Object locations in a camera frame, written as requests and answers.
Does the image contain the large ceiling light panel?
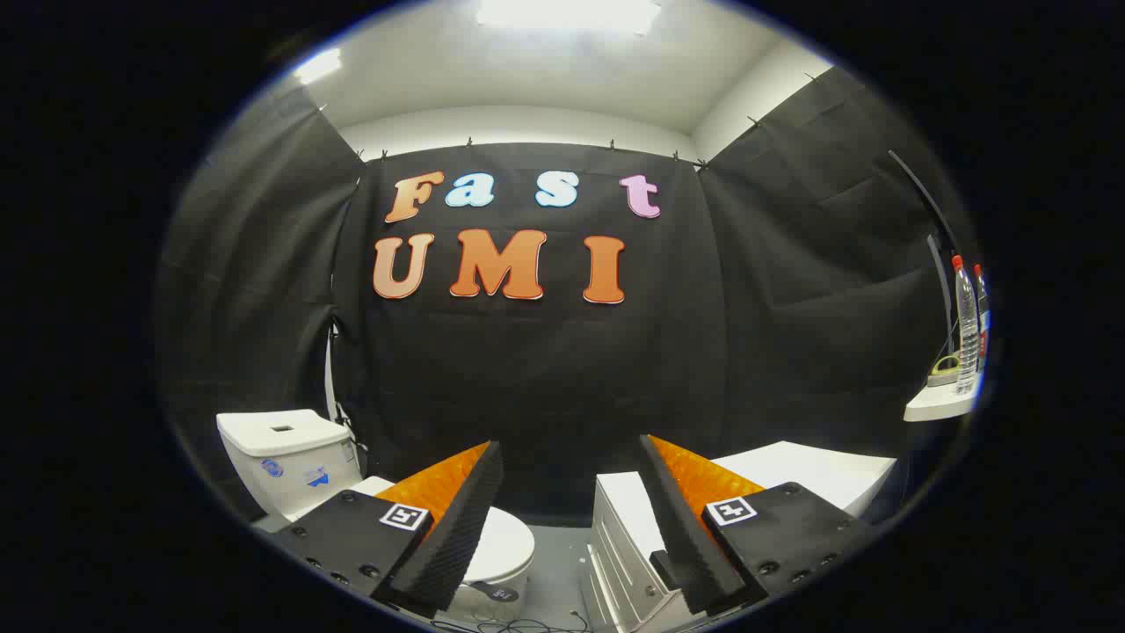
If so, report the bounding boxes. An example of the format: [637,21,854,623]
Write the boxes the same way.
[477,0,662,34]

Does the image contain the black floor cables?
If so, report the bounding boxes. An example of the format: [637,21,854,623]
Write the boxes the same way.
[431,615,592,633]

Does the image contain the white shelf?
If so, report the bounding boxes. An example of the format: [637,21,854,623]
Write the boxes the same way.
[904,378,981,423]

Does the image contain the black backdrop cloth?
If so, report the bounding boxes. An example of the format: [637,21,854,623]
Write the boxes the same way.
[154,66,968,528]

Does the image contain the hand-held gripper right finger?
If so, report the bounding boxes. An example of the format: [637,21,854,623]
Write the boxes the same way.
[639,433,873,616]

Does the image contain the clear bottle with red cap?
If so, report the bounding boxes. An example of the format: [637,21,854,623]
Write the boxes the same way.
[974,264,993,370]
[952,255,981,395]

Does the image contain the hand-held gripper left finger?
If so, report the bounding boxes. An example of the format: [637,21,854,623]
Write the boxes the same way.
[272,440,506,621]

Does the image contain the small ceiling light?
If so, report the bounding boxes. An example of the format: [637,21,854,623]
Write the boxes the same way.
[294,48,344,85]

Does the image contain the white toilet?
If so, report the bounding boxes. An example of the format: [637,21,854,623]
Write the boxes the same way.
[216,409,533,627]

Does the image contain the white drawer cabinet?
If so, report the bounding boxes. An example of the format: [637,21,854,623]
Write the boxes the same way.
[580,440,897,633]

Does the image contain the black curved pole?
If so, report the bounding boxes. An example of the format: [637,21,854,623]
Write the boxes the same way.
[888,149,959,258]

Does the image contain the white toilet lid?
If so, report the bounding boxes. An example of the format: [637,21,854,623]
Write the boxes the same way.
[352,477,537,586]

